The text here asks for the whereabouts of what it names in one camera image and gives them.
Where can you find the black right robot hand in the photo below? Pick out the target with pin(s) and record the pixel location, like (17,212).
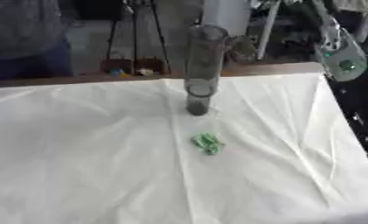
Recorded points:
(360,99)

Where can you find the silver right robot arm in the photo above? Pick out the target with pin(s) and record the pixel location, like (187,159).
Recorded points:
(339,55)

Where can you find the tall clear glass vase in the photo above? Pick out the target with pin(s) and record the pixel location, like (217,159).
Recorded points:
(198,73)

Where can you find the green artificial leaf sprig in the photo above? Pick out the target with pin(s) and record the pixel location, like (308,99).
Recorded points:
(207,143)

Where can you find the brown box with coloured toys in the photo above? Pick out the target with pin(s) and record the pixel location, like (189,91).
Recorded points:
(141,66)

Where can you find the black tripod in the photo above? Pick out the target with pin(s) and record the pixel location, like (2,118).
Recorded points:
(135,32)

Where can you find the person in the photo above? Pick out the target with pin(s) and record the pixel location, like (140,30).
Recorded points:
(23,35)

